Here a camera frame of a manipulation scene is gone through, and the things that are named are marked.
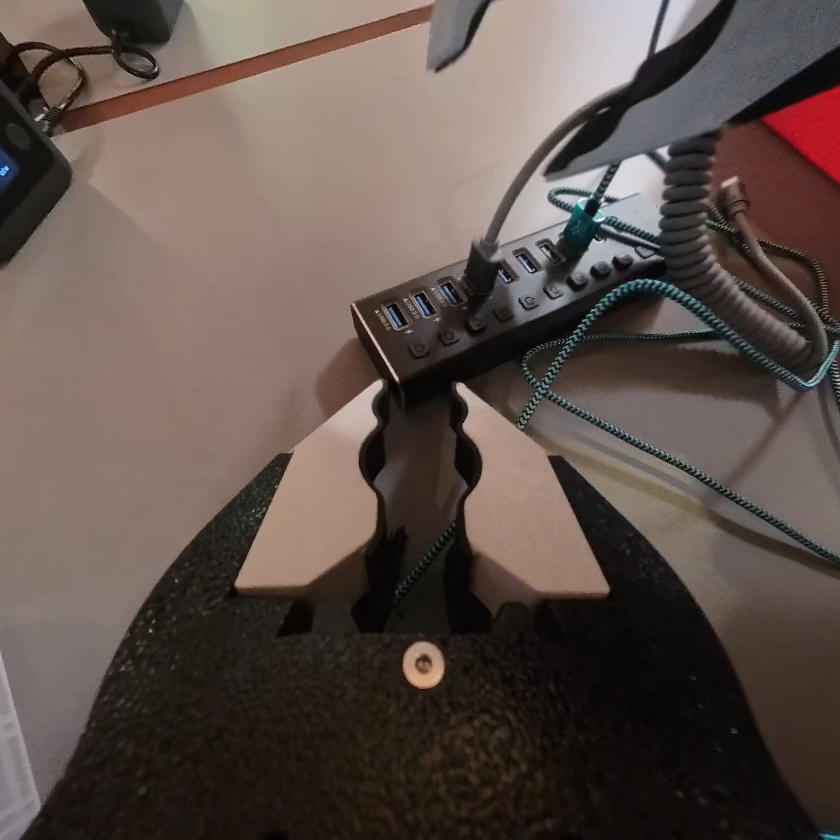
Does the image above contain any teal braided usb cable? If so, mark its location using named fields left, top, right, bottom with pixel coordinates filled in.
left=392, top=161, right=840, bottom=608

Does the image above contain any black charger block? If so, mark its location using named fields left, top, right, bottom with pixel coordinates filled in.
left=82, top=0, right=188, bottom=46

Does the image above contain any grey usb cable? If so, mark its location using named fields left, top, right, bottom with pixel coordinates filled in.
left=466, top=92, right=840, bottom=395

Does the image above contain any red plastic bin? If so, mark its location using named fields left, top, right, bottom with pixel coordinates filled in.
left=761, top=92, right=840, bottom=188

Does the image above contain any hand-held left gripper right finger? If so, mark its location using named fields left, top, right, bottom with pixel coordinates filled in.
left=443, top=382, right=611, bottom=634

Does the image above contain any black usb hub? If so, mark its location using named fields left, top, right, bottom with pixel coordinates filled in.
left=351, top=192, right=669, bottom=409

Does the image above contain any black power station with display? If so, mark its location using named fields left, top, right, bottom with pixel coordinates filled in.
left=0, top=79, right=73, bottom=265

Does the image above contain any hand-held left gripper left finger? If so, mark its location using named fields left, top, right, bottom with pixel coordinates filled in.
left=234, top=379, right=411, bottom=634

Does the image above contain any black looped cable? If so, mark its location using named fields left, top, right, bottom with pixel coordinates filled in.
left=0, top=29, right=161, bottom=135

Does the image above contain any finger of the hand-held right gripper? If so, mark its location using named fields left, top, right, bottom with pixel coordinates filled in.
left=427, top=0, right=506, bottom=72
left=545, top=0, right=840, bottom=178

